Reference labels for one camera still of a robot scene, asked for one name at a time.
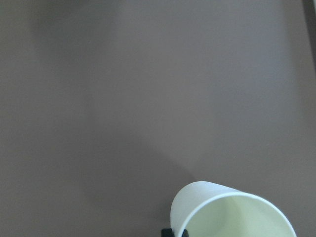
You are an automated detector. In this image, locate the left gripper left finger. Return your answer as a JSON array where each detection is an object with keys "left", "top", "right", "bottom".
[{"left": 161, "top": 228, "right": 173, "bottom": 237}]

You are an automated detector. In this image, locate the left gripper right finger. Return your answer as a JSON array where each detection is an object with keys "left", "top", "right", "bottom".
[{"left": 182, "top": 229, "right": 189, "bottom": 237}]

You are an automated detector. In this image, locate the white plastic cup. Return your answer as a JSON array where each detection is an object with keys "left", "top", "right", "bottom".
[{"left": 170, "top": 181, "right": 296, "bottom": 237}]

